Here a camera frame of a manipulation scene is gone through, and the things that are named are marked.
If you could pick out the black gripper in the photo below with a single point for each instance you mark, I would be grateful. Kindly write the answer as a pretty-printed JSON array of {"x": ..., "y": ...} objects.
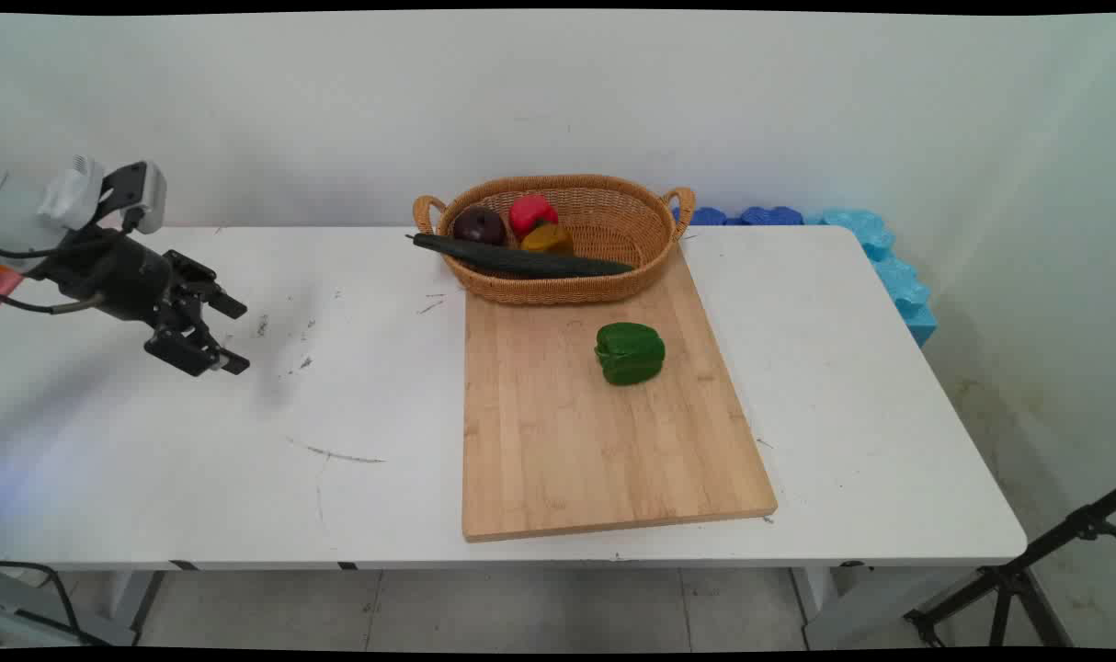
[{"x": 117, "y": 271}]

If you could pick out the yellow-brown toy fruit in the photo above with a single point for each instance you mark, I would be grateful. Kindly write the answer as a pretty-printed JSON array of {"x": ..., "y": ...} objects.
[{"x": 549, "y": 241}]

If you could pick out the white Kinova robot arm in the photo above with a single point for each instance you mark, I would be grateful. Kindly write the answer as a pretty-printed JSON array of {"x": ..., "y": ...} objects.
[{"x": 20, "y": 216}]

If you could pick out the orange background object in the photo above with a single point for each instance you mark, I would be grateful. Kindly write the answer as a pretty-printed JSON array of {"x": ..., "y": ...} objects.
[{"x": 8, "y": 280}]

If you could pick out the white table leg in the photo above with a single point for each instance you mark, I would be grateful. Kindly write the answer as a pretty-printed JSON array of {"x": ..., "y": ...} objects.
[
  {"x": 135, "y": 602},
  {"x": 852, "y": 607}
]

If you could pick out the dark purple round fruit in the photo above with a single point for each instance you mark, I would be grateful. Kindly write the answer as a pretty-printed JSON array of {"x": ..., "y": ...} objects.
[{"x": 478, "y": 225}]

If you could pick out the dark green cucumber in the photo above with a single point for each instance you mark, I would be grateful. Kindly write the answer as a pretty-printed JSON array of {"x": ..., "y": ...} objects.
[{"x": 521, "y": 261}]

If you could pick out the red toy fruit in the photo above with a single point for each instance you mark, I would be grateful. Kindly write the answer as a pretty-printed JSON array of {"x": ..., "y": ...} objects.
[{"x": 530, "y": 211}]

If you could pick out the wooden cutting board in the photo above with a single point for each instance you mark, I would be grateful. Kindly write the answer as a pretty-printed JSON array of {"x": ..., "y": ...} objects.
[{"x": 567, "y": 441}]

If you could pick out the woven wicker basket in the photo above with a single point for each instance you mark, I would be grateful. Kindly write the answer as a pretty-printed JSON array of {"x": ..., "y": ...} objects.
[{"x": 613, "y": 234}]

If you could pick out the green bell pepper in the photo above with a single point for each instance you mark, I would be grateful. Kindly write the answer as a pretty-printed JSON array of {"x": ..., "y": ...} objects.
[{"x": 630, "y": 354}]

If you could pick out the dark blue foam mat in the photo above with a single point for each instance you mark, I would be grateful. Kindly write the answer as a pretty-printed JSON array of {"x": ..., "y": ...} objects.
[
  {"x": 771, "y": 216},
  {"x": 708, "y": 217}
]

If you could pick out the light blue foam mat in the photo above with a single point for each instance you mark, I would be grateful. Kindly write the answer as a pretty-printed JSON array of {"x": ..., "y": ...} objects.
[{"x": 898, "y": 280}]

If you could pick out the black tripod stand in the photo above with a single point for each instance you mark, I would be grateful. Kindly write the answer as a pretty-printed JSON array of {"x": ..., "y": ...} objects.
[{"x": 1013, "y": 579}]

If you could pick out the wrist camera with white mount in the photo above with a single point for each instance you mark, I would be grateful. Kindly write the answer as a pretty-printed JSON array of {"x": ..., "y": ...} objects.
[{"x": 140, "y": 193}]

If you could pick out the grey base frame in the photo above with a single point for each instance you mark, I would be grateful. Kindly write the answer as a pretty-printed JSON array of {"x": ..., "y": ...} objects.
[{"x": 34, "y": 625}]

